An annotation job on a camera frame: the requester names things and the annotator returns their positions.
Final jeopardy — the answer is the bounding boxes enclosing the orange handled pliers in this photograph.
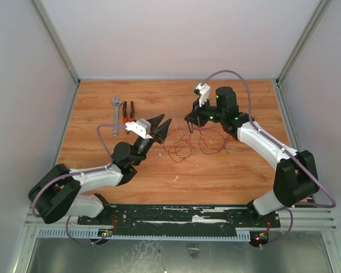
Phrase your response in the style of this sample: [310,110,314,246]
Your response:
[122,100,136,135]

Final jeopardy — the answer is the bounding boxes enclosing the purple wire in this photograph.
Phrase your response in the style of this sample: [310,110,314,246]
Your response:
[170,126,253,156]

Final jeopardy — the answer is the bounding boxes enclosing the black zip tie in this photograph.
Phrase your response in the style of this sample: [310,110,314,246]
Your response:
[184,115,194,134]

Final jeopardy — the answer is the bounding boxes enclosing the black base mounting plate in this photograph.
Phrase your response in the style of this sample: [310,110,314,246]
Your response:
[77,204,281,235]

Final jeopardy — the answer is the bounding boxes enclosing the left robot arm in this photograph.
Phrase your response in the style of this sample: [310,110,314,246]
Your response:
[28,114,172,225]

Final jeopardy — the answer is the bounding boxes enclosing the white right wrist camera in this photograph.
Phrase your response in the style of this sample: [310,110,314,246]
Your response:
[193,82,211,107]

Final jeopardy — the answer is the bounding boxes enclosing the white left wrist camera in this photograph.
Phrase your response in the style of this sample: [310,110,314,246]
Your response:
[125,119,151,139]

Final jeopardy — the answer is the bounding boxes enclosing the yellow wire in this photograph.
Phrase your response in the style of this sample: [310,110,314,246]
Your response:
[173,127,231,160]

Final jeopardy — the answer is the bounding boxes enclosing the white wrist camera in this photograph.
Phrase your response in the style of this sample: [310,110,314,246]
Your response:
[193,82,211,107]
[125,119,151,139]

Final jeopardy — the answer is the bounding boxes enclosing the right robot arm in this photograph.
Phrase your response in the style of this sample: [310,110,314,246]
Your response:
[185,84,319,226]

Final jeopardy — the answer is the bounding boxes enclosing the silver adjustable wrench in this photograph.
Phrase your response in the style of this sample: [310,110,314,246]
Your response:
[111,96,123,137]

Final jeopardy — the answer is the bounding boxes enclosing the grey slotted cable duct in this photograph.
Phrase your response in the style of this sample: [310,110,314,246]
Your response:
[36,227,251,242]

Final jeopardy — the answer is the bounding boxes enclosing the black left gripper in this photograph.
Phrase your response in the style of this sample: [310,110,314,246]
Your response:
[133,114,172,166]

